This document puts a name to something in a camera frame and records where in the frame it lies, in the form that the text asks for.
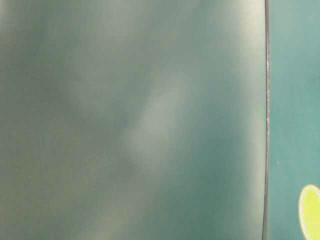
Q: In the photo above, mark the blurred grey-green foreground panel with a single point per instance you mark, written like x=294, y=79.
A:
x=132, y=119

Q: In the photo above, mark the yellow-green round object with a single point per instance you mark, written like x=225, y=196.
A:
x=309, y=212

